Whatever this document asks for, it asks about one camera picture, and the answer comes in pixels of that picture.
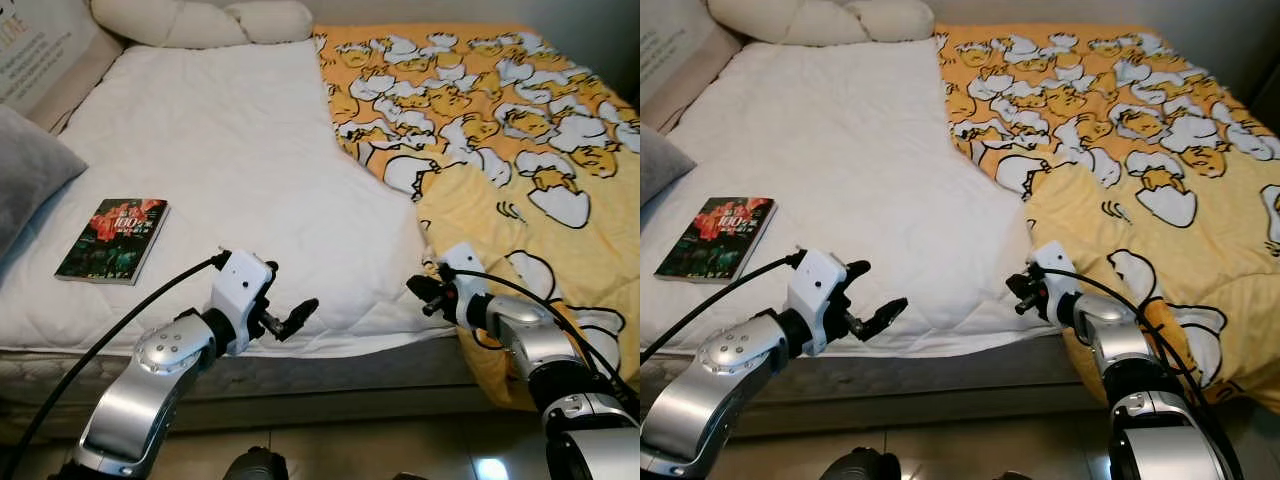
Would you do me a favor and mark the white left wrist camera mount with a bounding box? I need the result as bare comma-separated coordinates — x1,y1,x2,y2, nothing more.
208,250,279,354
785,250,852,356

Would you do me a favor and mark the dark red-green cover book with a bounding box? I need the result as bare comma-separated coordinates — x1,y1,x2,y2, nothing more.
55,197,171,286
655,197,779,284

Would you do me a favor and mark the beige bed base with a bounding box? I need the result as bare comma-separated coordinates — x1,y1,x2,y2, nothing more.
0,385,546,436
640,385,1111,433

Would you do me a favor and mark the yellow cartoon egg blanket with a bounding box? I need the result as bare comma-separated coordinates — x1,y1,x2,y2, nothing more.
935,25,1280,401
313,25,641,411

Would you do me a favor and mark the quilted beige mattress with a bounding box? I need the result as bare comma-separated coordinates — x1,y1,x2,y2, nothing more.
640,335,1071,389
0,335,491,391

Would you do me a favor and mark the grey pillow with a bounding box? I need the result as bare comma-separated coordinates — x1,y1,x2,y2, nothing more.
640,125,698,206
0,105,89,256

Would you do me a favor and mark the beige long bolster pillow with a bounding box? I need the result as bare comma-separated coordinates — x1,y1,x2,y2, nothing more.
90,0,314,49
708,0,936,46

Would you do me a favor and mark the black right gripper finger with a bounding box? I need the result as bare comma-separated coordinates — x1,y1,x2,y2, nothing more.
405,272,447,319
1005,270,1041,319

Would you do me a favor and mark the dark brown cabinet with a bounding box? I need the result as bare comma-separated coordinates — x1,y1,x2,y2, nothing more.
1245,60,1280,141

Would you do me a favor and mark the black robot left leg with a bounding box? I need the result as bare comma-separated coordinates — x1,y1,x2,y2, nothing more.
222,447,291,480
820,447,901,480

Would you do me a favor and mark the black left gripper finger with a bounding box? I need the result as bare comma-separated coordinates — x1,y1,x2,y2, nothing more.
278,297,321,343
862,297,909,343

